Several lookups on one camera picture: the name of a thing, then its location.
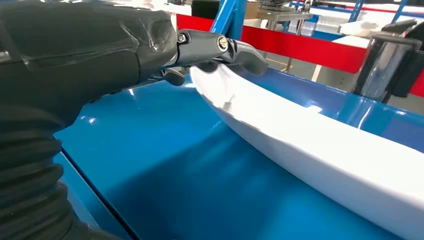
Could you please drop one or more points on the chrome metal table frame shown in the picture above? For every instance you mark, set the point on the chrome metal table frame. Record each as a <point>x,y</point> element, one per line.
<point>285,15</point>

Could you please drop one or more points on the long blue steel shelf rack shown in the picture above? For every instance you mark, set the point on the long blue steel shelf rack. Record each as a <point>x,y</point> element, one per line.
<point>165,165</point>

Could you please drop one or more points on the black belt stanchion post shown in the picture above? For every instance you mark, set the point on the black belt stanchion post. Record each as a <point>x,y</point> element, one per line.
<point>384,66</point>

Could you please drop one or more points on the white panel table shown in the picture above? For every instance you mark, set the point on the white panel table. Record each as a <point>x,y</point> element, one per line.
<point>180,9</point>

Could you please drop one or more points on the white workbench table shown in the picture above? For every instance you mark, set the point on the white workbench table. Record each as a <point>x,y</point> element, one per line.
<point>351,41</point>

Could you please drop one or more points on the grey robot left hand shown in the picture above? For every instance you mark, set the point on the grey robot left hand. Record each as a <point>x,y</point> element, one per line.
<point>82,49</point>

